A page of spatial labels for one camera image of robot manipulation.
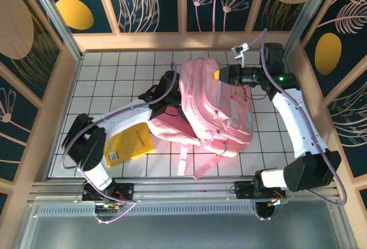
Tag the pink backpack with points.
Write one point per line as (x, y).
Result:
(206, 111)

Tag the yellow book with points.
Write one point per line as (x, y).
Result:
(129, 145)

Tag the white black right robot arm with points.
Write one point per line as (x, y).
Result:
(298, 122)

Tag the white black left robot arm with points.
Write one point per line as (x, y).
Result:
(126, 117)

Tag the grey perforated metal cover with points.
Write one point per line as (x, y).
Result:
(183, 231)

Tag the aluminium corner post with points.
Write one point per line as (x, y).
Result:
(308, 13)
(54, 15)

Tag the aluminium front rail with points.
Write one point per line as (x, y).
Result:
(186, 193)

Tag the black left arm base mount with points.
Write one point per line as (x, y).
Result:
(126, 190)

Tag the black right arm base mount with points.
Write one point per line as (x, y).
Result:
(243, 190)

